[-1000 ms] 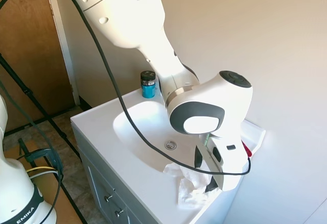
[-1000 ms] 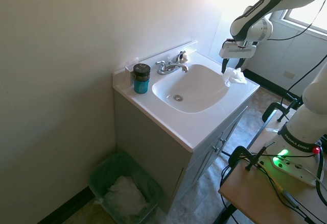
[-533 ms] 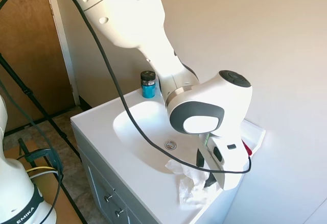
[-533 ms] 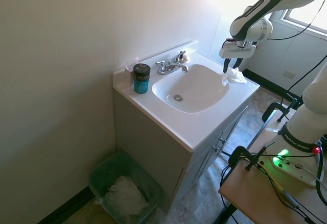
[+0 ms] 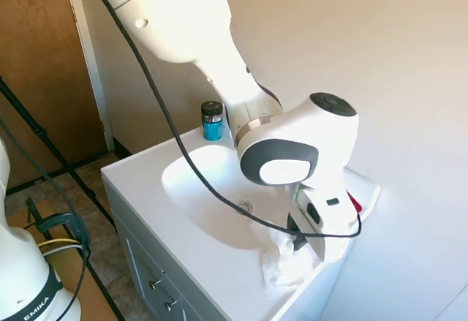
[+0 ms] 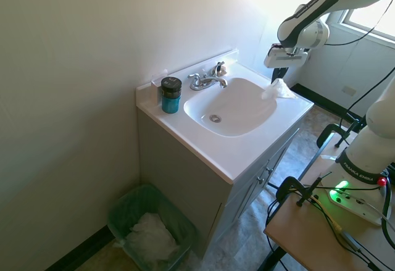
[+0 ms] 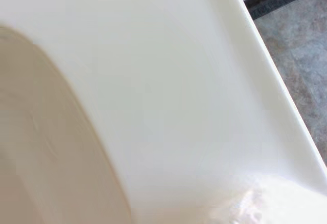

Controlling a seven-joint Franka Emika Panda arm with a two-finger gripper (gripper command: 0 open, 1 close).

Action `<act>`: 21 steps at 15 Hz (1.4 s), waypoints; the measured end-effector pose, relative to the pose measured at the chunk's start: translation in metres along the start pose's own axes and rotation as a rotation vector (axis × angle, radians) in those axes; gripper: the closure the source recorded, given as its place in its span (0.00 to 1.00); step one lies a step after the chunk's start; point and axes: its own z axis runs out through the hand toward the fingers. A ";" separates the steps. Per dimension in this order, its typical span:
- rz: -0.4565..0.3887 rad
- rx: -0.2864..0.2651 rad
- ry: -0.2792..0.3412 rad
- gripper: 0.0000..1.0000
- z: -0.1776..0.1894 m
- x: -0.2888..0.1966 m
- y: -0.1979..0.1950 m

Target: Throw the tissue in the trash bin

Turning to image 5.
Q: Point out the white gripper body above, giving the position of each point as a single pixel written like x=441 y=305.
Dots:
x=329 y=215

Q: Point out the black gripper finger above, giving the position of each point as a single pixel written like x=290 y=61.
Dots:
x=300 y=244
x=292 y=224

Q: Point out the white tissue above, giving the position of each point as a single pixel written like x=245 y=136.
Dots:
x=285 y=266

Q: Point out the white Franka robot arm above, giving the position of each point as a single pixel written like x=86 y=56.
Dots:
x=183 y=25

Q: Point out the metal sink drain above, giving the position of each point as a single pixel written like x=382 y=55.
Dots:
x=245 y=205

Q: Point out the white vanity sink top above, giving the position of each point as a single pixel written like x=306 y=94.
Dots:
x=190 y=233

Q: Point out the teal jar with black lid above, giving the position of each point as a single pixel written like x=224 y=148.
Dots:
x=212 y=127

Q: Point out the metal cabinet knob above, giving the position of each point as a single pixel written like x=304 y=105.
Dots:
x=170 y=303
x=157 y=282

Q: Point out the grey vanity cabinet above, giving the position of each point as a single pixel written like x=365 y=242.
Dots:
x=139 y=262

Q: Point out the black baseboard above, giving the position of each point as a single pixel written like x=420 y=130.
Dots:
x=122 y=148

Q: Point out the black C-clamp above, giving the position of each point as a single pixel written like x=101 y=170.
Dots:
x=66 y=222

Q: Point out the brown wooden door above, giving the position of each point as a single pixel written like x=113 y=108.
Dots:
x=36 y=61

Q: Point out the wrist camera with red mount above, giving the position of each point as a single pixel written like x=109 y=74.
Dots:
x=355 y=204

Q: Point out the white door frame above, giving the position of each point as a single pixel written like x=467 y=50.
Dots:
x=91 y=72

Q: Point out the black camera tripod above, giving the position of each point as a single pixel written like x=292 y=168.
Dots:
x=33 y=123

